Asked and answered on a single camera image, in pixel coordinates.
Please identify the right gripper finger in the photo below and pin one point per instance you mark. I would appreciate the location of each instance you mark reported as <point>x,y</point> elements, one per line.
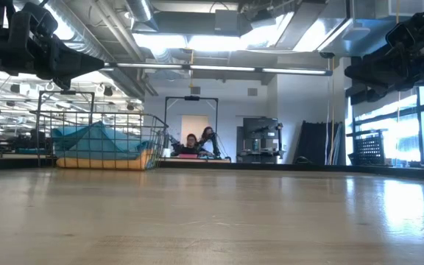
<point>372,73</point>

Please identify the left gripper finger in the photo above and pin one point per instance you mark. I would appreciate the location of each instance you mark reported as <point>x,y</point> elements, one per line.
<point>76,62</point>

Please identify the orange microfiber towel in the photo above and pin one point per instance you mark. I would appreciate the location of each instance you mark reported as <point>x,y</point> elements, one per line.
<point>105,163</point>

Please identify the small black robot arm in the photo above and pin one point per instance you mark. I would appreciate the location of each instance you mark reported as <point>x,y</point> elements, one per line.
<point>215,145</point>

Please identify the black perforated crate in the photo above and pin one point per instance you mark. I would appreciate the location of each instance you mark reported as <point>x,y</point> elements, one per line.
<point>368,150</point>

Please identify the black leaning panel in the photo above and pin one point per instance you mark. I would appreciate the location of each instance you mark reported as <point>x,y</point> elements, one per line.
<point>315,143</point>

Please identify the black equipment rack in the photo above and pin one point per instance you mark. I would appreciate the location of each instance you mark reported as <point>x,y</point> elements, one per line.
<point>260,129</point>

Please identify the beige door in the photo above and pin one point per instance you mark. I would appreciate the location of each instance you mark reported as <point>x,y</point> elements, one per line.
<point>194,125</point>

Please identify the person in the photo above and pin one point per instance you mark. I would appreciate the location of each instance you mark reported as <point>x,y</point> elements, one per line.
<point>190,145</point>
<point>207,134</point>

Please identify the long linear ceiling light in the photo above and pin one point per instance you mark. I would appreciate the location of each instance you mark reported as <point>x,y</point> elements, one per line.
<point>219,68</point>

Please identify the pink flat object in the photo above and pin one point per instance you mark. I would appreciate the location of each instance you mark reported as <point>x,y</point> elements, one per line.
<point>188,156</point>

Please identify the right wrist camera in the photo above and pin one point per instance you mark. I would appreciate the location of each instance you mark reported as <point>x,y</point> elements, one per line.
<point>403,33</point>

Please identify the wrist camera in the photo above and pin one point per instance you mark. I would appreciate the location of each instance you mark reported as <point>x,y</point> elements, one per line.
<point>403,33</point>
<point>35,20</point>

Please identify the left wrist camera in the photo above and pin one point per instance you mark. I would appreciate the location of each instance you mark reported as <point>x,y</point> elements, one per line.
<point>35,20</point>

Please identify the rectangular metal duct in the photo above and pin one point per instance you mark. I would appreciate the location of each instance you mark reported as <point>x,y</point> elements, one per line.
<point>344,37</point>

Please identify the grey wall vent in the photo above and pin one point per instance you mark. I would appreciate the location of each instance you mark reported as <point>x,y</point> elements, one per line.
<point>252,92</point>
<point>195,90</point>

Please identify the black gantry frame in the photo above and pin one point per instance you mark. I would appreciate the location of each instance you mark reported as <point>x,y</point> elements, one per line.
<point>191,98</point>

